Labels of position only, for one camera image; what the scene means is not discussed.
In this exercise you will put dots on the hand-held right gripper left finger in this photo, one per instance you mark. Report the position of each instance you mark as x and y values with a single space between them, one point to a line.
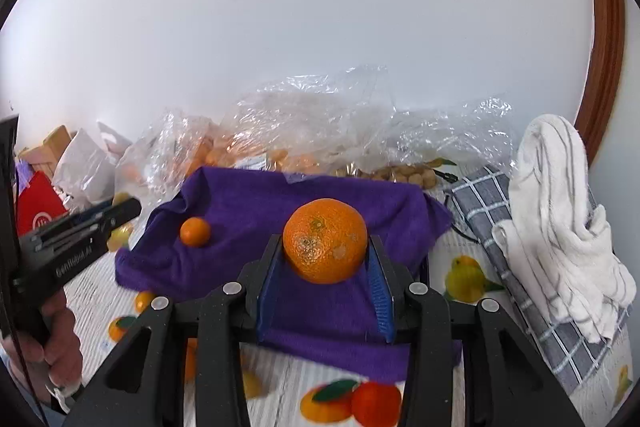
267 302

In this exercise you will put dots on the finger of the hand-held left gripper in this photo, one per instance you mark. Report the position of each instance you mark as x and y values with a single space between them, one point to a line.
100 224
95 211

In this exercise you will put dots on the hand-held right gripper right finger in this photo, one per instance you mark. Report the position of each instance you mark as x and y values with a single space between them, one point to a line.
380 302

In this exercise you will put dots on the large orange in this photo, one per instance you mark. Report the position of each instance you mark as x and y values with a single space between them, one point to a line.
325 241

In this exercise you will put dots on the small mandarin orange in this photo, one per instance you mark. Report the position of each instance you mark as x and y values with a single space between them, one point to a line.
195 232

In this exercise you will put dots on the purple towel lined tray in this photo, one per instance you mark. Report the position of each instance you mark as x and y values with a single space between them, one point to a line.
240 207

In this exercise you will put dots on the person's left hand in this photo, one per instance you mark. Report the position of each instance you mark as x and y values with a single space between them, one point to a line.
60 347

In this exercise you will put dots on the white plastic bag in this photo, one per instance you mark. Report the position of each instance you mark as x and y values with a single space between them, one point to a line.
82 167

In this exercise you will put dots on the red paper bag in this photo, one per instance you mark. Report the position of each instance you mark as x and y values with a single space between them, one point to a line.
40 202

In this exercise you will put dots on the fruit print tablecloth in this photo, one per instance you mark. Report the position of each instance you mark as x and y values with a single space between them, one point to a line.
290 377

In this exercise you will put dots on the clear plastic bag of oranges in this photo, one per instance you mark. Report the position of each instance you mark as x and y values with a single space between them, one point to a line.
165 147

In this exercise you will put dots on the pile of longans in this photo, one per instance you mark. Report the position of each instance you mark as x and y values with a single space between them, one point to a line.
400 174

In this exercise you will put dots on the grey checked cloth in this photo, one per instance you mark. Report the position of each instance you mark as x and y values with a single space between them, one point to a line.
480 202

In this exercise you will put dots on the crumpled clear plastic bag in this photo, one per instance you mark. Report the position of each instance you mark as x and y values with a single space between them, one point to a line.
450 132

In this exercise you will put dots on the large clear plastic bag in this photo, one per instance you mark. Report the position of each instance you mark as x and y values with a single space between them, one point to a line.
310 117

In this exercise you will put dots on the white striped towel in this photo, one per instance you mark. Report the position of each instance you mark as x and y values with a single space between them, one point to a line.
550 207

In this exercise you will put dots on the brown wooden door frame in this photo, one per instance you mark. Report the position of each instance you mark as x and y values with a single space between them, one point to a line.
607 57

